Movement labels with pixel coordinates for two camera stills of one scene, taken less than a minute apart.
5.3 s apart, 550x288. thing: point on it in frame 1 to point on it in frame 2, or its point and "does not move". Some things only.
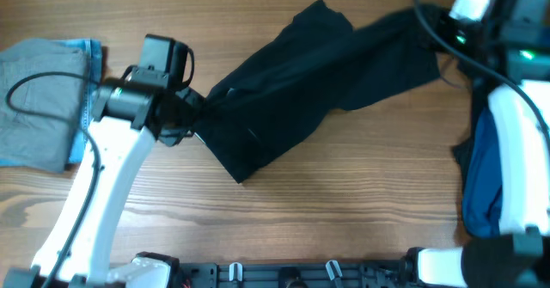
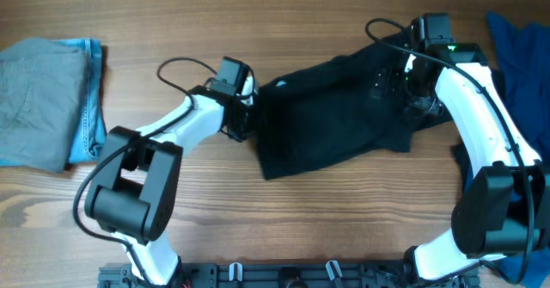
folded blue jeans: x=94 y=53 does not move
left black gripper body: x=181 y=113 to x=240 y=122
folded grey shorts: x=41 y=85 does not move
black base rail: x=293 y=275 does not move
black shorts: x=318 y=64 to x=312 y=117
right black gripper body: x=436 y=27 to x=382 y=82
